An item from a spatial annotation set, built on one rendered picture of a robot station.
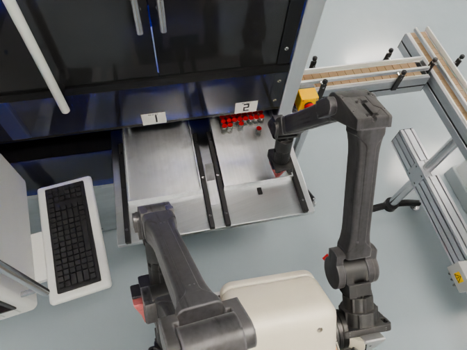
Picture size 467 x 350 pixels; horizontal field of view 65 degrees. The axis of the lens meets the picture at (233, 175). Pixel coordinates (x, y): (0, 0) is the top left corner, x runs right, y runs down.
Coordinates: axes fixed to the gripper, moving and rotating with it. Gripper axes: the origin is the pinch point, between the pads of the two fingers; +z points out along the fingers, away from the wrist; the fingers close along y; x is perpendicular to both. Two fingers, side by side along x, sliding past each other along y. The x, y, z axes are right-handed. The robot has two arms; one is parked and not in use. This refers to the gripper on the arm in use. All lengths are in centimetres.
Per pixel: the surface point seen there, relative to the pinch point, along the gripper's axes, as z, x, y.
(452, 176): 80, -142, 38
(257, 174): 3.3, 6.2, 4.1
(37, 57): -50, 66, 10
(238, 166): 2.5, 12.7, 8.9
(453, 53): 68, -209, 150
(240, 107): -13.9, 9.5, 23.0
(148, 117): -15, 43, 23
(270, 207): 5.8, 4.7, -9.9
